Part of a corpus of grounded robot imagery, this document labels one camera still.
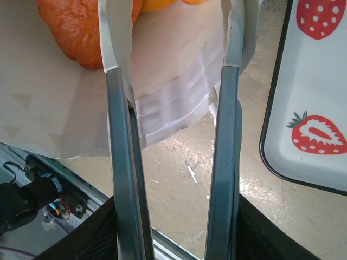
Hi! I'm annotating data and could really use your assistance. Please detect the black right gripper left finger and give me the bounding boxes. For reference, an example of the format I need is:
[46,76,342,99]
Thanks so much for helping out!
[35,194,120,260]

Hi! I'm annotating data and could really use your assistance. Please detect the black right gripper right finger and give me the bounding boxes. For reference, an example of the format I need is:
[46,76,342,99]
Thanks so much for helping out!
[232,193,323,260]

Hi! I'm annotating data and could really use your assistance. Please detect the grey handled metal tongs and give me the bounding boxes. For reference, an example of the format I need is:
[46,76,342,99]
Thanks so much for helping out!
[98,0,246,260]

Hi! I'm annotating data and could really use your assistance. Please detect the white plastic bag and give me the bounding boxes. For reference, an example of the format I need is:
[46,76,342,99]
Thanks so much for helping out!
[0,0,264,160]

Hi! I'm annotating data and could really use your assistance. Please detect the orange fake croissant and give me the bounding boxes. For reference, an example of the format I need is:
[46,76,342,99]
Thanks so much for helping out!
[36,0,142,70]

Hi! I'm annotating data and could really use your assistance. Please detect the orange fruit in bag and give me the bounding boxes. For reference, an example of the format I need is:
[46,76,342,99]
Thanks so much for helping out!
[140,0,207,14]

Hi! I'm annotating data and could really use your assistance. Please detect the small white scrap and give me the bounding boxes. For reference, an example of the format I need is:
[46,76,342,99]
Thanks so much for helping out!
[186,162,198,184]

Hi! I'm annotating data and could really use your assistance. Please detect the white strawberry print tray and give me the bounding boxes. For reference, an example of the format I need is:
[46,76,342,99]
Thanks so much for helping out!
[259,0,347,196]

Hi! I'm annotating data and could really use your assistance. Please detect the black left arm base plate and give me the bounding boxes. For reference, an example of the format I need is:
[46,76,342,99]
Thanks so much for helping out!
[58,193,88,220]

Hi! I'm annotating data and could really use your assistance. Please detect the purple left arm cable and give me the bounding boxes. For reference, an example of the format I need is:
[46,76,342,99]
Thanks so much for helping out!
[0,210,72,257]

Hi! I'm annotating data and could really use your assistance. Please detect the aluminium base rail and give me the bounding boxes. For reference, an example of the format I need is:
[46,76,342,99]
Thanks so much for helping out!
[0,142,203,260]

